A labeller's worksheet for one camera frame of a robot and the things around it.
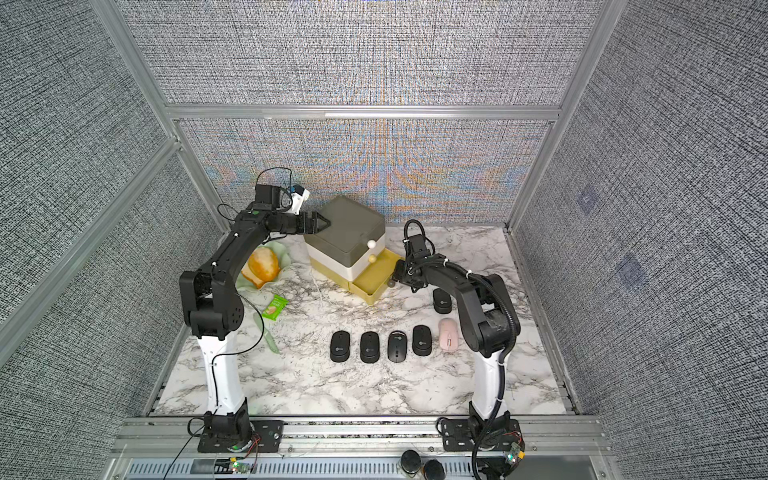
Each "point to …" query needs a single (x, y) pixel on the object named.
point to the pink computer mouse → (448, 334)
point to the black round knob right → (434, 470)
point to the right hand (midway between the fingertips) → (397, 267)
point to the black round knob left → (410, 461)
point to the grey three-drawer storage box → (351, 252)
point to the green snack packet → (275, 307)
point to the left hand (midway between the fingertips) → (325, 219)
